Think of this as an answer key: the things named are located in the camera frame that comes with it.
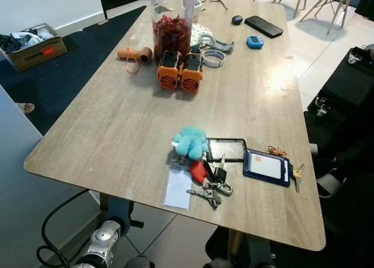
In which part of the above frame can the robot left leg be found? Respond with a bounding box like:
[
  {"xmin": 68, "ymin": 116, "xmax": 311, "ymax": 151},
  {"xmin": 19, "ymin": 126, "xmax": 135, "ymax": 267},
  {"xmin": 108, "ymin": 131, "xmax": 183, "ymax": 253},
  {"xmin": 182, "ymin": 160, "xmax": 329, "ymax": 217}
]
[{"xmin": 126, "ymin": 256, "xmax": 154, "ymax": 268}]

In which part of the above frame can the white card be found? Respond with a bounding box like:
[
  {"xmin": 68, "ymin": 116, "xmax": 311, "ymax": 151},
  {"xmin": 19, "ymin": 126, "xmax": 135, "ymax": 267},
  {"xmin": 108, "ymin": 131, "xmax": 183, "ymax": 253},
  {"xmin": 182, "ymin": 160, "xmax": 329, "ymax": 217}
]
[{"xmin": 163, "ymin": 167, "xmax": 193, "ymax": 211}]

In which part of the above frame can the red key tag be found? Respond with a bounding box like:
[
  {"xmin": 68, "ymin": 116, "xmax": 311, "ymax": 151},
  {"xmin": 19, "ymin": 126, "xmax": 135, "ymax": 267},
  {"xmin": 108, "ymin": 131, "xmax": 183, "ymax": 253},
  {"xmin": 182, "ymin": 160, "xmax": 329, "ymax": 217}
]
[{"xmin": 189, "ymin": 160, "xmax": 208, "ymax": 184}]

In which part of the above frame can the black key fob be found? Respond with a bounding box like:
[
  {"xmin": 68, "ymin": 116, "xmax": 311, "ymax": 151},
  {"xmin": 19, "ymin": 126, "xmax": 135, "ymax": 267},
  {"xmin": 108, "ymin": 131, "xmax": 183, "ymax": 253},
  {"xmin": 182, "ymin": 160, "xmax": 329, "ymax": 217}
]
[{"xmin": 213, "ymin": 166, "xmax": 228, "ymax": 184}]

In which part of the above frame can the light wooden table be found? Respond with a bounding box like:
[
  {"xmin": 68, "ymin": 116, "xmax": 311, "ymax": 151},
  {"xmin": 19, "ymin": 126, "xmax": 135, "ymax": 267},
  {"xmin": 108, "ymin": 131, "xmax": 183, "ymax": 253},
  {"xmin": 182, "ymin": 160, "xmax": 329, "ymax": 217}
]
[{"xmin": 23, "ymin": 0, "xmax": 326, "ymax": 260}]

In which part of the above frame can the white partition board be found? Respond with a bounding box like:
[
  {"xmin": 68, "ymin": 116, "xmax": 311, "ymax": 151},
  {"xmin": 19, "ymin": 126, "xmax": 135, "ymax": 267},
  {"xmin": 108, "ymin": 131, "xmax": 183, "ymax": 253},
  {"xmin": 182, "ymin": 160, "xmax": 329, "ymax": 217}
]
[{"xmin": 0, "ymin": 84, "xmax": 109, "ymax": 268}]

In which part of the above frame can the dark blue badge holder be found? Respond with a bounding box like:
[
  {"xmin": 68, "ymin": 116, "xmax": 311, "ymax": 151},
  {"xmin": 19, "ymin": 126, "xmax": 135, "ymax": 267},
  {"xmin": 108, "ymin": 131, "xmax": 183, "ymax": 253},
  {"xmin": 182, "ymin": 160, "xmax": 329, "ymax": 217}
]
[{"xmin": 243, "ymin": 149, "xmax": 292, "ymax": 188}]

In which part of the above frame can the orange black fan device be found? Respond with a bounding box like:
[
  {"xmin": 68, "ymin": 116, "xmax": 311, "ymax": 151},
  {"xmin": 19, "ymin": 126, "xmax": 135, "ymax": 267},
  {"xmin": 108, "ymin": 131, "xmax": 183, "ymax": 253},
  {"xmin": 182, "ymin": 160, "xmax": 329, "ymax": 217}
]
[
  {"xmin": 180, "ymin": 53, "xmax": 205, "ymax": 94},
  {"xmin": 157, "ymin": 50, "xmax": 182, "ymax": 90}
]

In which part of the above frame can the person's foot in sandal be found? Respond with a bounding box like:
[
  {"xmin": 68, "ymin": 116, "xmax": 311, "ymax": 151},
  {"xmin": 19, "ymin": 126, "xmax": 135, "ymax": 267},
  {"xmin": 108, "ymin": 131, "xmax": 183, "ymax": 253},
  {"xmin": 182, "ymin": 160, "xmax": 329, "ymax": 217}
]
[{"xmin": 16, "ymin": 102, "xmax": 36, "ymax": 115}]

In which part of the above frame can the brown cylinder roll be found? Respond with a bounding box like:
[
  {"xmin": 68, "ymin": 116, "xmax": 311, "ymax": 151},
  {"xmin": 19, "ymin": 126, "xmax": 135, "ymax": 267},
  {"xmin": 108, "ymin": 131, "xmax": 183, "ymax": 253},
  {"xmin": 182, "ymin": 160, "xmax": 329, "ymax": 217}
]
[{"xmin": 117, "ymin": 46, "xmax": 154, "ymax": 65}]

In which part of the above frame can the orange rubber band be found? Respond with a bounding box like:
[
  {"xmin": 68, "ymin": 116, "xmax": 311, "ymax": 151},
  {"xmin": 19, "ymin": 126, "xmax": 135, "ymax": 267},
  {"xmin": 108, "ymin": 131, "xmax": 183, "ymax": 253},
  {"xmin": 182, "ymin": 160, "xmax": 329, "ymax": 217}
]
[{"xmin": 126, "ymin": 47, "xmax": 142, "ymax": 74}]

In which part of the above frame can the clear jar with red contents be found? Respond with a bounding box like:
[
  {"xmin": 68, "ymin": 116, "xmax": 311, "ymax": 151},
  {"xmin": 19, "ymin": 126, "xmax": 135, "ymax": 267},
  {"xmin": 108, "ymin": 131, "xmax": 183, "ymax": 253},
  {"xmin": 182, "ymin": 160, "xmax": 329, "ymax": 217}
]
[{"xmin": 150, "ymin": 0, "xmax": 195, "ymax": 61}]

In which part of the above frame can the brown cardboard box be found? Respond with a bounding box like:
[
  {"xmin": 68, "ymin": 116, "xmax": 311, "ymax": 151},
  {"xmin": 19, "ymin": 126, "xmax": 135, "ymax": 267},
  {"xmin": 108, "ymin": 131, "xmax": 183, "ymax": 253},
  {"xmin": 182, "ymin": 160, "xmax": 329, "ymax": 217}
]
[{"xmin": 0, "ymin": 23, "xmax": 68, "ymax": 73}]

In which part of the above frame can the grey metal tool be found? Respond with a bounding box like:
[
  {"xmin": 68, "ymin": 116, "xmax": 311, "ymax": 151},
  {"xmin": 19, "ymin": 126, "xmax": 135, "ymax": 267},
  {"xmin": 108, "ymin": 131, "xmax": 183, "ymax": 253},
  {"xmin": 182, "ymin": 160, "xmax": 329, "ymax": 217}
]
[{"xmin": 199, "ymin": 37, "xmax": 234, "ymax": 52}]

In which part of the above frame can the patterned white plate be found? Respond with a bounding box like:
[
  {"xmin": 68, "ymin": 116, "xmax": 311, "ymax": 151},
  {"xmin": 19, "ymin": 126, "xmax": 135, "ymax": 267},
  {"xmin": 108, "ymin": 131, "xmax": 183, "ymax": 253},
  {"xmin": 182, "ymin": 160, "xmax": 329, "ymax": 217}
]
[{"xmin": 190, "ymin": 23, "xmax": 216, "ymax": 47}]

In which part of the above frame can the black office chair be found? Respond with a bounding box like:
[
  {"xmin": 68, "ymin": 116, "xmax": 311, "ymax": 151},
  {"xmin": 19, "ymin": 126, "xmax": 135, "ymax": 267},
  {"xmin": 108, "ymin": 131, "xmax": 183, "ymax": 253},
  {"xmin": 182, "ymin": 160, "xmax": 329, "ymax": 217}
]
[{"xmin": 304, "ymin": 43, "xmax": 374, "ymax": 268}]

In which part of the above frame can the small blue device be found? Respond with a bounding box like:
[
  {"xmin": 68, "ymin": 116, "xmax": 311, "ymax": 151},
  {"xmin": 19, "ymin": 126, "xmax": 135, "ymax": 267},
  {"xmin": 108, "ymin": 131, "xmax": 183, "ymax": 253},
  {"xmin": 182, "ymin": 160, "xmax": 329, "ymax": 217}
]
[{"xmin": 245, "ymin": 36, "xmax": 265, "ymax": 50}]

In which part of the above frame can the white printed cup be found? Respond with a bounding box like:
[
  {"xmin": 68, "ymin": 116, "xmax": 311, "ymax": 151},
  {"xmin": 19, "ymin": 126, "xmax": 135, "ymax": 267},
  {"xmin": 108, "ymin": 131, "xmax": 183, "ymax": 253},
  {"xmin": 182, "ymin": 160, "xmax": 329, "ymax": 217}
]
[{"xmin": 192, "ymin": 0, "xmax": 203, "ymax": 24}]

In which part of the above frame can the black cloth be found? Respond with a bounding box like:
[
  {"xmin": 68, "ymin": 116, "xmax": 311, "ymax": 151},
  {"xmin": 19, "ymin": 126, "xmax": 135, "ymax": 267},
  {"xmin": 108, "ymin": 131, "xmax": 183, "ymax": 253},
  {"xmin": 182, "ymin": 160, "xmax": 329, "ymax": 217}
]
[{"xmin": 0, "ymin": 34, "xmax": 24, "ymax": 51}]

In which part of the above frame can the black smartphone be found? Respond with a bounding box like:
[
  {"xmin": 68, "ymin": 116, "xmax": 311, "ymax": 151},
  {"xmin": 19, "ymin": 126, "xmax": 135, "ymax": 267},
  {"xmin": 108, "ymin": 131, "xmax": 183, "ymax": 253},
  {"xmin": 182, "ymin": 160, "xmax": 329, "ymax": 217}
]
[{"xmin": 244, "ymin": 15, "xmax": 285, "ymax": 39}]

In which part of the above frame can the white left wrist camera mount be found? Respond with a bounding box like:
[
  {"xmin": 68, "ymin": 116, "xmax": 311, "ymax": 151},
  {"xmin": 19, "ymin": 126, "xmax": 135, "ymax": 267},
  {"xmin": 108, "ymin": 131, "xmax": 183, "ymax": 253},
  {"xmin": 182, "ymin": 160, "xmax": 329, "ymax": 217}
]
[{"xmin": 107, "ymin": 197, "xmax": 134, "ymax": 223}]

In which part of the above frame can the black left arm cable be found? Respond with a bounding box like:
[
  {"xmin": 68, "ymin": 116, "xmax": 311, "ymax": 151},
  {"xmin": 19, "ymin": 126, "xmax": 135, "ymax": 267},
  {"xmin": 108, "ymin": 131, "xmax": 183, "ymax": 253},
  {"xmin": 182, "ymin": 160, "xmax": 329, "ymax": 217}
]
[{"xmin": 36, "ymin": 189, "xmax": 91, "ymax": 268}]

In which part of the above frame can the silver carabiner ring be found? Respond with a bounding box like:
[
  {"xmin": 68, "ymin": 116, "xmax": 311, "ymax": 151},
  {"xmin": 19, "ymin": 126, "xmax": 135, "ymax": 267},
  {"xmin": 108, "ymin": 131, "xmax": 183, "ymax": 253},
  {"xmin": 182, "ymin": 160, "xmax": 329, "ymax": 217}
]
[{"xmin": 213, "ymin": 181, "xmax": 234, "ymax": 197}]

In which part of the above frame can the teal plush keychain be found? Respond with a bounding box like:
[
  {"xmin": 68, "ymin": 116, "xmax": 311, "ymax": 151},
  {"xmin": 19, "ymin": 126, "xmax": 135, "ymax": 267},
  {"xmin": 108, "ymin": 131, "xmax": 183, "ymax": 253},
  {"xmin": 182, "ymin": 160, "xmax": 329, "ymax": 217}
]
[{"xmin": 172, "ymin": 126, "xmax": 210, "ymax": 161}]

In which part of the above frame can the black frame card holder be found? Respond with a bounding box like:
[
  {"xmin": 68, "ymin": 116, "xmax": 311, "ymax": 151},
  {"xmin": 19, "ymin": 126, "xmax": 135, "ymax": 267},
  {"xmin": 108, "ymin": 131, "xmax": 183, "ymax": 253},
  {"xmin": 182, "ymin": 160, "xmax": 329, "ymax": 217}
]
[{"xmin": 206, "ymin": 138, "xmax": 248, "ymax": 163}]

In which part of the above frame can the small brown keychain figure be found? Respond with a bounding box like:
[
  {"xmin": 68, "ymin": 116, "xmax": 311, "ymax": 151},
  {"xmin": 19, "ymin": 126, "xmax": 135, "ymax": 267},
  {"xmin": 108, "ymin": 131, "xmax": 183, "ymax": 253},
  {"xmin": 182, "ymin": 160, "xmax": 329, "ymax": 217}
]
[{"xmin": 267, "ymin": 145, "xmax": 289, "ymax": 158}]

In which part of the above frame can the silver white ring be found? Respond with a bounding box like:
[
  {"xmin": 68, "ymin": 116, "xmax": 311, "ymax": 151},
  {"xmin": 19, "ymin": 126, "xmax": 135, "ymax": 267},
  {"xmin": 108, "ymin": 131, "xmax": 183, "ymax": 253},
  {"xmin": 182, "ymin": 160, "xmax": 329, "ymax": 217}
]
[{"xmin": 202, "ymin": 49, "xmax": 227, "ymax": 68}]

